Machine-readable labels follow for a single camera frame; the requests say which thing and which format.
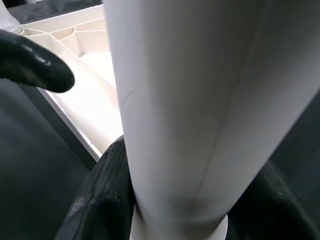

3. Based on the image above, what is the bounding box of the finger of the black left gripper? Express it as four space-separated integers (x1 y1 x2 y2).
0 28 76 94

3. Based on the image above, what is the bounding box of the black table cloth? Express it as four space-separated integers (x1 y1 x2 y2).
0 0 320 240

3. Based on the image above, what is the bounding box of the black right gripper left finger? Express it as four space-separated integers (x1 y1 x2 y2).
53 136 137 240

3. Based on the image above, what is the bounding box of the white plastic table top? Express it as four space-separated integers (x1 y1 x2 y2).
21 3 126 163

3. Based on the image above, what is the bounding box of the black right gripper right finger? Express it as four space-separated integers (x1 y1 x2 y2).
228 159 320 240

